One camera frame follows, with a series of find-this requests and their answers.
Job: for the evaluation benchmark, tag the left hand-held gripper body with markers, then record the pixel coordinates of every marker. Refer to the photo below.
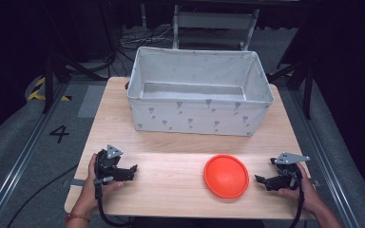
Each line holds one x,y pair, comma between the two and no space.
107,164

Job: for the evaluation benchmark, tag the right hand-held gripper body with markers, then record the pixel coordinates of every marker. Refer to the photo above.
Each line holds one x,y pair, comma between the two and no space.
286,171

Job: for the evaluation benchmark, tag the orange round plate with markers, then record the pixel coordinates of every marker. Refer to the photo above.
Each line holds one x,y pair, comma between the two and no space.
226,175

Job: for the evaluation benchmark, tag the white fabric storage box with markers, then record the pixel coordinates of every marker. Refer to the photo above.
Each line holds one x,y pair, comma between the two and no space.
199,118

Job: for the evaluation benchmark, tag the person's right hand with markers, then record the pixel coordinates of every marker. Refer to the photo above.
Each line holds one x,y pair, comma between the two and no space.
307,193

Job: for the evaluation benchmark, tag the person's left hand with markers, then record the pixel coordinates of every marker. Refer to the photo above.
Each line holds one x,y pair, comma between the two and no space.
90,194

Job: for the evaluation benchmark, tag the grey tape strip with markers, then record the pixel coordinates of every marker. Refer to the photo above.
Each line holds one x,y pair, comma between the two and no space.
77,182

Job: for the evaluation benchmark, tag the black tripod stand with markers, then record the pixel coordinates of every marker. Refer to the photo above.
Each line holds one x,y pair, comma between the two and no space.
301,79
55,74

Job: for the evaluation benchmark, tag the yellow black hazard tape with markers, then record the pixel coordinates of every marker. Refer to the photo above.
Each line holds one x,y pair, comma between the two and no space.
39,91

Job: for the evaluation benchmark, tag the metal floor rail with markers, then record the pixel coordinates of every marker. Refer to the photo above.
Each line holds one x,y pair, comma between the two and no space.
22,161
326,158

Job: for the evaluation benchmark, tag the grey metal frame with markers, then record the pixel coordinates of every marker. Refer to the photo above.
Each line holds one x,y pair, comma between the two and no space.
215,22

